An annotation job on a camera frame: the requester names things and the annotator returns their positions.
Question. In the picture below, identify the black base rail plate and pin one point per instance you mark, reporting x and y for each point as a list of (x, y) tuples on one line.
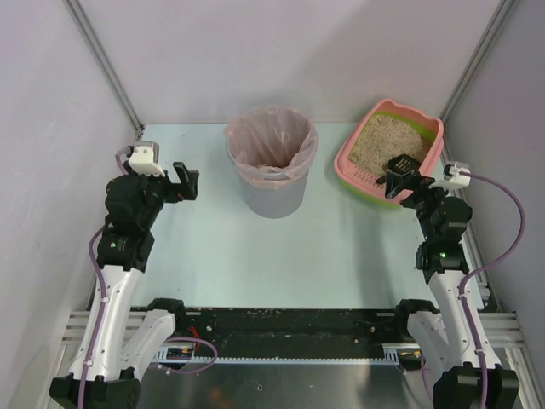
[(281, 332)]

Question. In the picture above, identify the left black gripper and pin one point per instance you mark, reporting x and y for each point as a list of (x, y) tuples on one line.
[(175, 186)]

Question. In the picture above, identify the pink green litter box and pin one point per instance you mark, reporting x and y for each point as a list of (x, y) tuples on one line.
[(363, 183)]

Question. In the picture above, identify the pink plastic bin liner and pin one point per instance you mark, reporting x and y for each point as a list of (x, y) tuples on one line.
[(271, 127)]

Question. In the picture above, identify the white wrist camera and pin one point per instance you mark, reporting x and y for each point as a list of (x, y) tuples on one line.
[(144, 159), (456, 176)]

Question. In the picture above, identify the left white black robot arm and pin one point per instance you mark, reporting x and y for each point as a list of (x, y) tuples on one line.
[(108, 367)]

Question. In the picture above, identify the aluminium frame rail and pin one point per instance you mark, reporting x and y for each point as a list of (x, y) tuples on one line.
[(272, 341)]

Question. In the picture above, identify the beige cat litter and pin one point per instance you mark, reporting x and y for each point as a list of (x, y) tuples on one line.
[(383, 138)]

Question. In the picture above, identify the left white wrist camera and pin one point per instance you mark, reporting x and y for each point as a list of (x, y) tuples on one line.
[(144, 159)]

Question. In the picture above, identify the black slotted litter scoop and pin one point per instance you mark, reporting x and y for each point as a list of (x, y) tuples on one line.
[(399, 165)]

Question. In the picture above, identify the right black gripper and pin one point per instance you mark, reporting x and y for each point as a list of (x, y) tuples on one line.
[(409, 183)]

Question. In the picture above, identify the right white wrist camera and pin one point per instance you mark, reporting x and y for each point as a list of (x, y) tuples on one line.
[(456, 176)]

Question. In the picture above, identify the grey trash bucket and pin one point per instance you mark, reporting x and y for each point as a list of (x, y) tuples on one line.
[(272, 194)]

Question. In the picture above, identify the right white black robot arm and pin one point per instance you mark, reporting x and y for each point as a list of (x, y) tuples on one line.
[(456, 354)]

